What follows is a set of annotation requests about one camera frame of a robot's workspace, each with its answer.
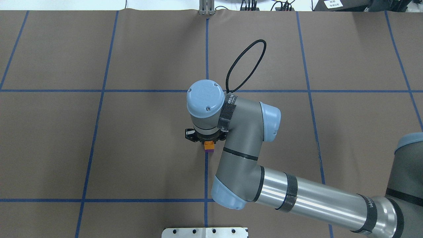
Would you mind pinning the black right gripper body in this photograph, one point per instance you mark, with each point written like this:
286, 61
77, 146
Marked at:
189, 135

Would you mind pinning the orange trapezoid block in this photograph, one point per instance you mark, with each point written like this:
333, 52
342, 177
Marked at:
209, 145

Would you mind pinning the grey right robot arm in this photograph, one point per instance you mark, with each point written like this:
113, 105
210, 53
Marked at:
356, 188

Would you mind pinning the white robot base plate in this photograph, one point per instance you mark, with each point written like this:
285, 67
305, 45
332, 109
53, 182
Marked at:
206, 232

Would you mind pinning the aluminium frame post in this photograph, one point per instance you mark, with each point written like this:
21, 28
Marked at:
206, 7

